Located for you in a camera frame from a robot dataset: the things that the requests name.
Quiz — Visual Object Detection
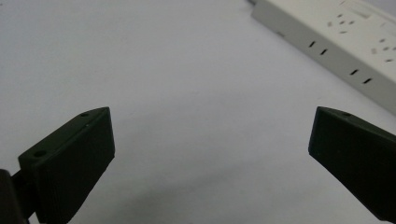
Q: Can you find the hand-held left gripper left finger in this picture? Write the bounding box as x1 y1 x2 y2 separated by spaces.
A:
12 106 116 224

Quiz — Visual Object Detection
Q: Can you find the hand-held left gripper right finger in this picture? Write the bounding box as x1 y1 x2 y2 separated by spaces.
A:
307 105 396 224

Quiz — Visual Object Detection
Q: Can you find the white power strip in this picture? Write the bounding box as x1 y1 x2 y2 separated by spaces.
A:
250 0 396 117

